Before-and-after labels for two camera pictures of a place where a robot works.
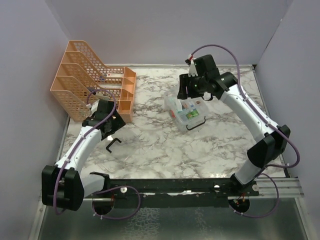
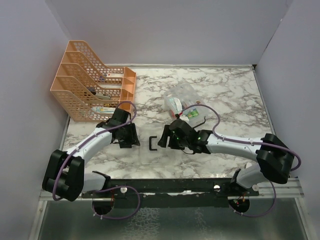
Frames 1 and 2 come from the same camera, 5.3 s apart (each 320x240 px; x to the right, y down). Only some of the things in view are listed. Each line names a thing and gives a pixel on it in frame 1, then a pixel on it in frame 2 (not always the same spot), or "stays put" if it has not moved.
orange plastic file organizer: x=82 y=72 stays put
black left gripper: x=118 y=123 to x=133 y=139
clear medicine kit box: x=187 y=114 stays put
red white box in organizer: x=115 y=75 stays put
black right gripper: x=184 y=87 to x=163 y=141
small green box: x=191 y=114 stays put
